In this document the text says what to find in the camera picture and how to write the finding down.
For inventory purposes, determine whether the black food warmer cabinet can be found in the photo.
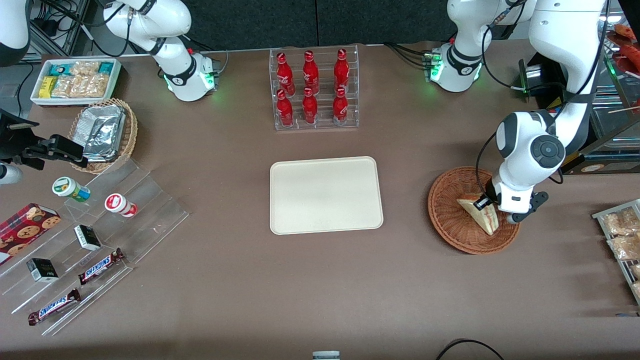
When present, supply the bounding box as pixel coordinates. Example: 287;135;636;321
518;20;640;176

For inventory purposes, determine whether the black looped cable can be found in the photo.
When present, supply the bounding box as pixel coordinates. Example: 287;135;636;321
435;339;506;360

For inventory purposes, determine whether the clear bag of crackers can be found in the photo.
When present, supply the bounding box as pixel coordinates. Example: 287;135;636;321
52;75;83;99
80;74;110;99
70;61;101;77

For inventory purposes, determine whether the light tan wicker basket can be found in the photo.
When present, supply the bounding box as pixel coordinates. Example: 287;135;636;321
67;98;139;175

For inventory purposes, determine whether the clear acrylic stepped shelf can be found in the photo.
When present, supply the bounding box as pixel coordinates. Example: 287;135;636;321
0;157;190;337

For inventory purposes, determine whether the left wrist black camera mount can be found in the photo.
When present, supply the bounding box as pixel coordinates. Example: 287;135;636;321
515;191;549;224

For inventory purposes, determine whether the clear acrylic bottle rack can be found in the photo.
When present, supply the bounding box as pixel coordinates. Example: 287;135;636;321
269;44;360;132

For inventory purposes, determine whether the red lidded snack cup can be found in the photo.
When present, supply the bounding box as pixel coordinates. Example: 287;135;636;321
104;193;138;218

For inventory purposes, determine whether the black box with green light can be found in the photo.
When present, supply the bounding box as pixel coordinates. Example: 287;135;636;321
518;59;551;103

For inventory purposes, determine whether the Snickers chocolate bar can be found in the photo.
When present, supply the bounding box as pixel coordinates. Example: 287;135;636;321
78;248;126;286
27;288;82;326

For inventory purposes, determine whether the cream plastic serving tray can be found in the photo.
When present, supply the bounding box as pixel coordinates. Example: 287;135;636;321
269;156;384;236

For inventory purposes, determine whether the red plaid cookie box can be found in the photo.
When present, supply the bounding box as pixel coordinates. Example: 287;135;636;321
0;202;62;266

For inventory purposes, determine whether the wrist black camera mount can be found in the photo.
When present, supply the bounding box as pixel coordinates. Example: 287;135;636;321
0;109;41;162
515;191;549;224

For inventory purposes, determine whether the red cola bottle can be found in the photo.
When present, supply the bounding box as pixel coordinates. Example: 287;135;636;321
334;48;350;93
276;89;295;127
302;50;320;95
333;87;349;126
276;52;296;96
302;87;319;125

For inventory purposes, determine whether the white rectangular snack bin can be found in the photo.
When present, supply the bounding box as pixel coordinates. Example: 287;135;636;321
30;58;123;107

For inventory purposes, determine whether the metal snack tray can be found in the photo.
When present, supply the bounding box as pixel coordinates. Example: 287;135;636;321
592;199;640;306

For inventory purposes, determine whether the silver foil pouch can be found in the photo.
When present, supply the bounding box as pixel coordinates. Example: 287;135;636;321
80;105;126;157
82;148;120;162

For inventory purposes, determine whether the brown round wicker basket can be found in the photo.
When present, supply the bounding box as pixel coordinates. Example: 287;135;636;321
427;166;522;256

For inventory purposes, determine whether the black base cable bundle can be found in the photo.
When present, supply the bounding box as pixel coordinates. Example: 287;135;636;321
384;42;432;69

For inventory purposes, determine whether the green lidded snack cup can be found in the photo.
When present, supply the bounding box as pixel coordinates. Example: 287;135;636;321
52;176;92;203

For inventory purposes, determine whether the small black carton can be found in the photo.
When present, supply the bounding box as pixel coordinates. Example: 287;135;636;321
74;224;102;252
26;258;59;283

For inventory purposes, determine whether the triangular sandwich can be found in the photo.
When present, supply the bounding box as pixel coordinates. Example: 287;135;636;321
456;194;500;236

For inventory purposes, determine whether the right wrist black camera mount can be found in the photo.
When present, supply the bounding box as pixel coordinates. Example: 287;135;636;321
0;109;41;162

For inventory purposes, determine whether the aluminium frame rack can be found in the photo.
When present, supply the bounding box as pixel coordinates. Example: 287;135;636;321
30;0;91;58

